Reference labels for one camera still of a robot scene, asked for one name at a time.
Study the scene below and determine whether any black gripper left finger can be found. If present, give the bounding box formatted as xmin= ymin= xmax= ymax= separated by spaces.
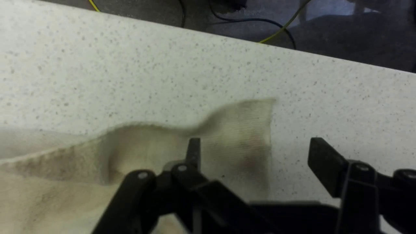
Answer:
xmin=93 ymin=137 xmax=279 ymax=234

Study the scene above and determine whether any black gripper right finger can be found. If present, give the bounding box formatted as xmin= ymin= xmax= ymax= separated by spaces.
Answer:
xmin=308 ymin=137 xmax=416 ymax=234

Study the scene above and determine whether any cream white cloth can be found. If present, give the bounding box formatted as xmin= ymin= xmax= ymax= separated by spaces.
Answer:
xmin=0 ymin=98 xmax=275 ymax=234

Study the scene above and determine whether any yellow floor cable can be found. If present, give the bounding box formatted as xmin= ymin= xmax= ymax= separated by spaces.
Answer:
xmin=89 ymin=0 xmax=314 ymax=44

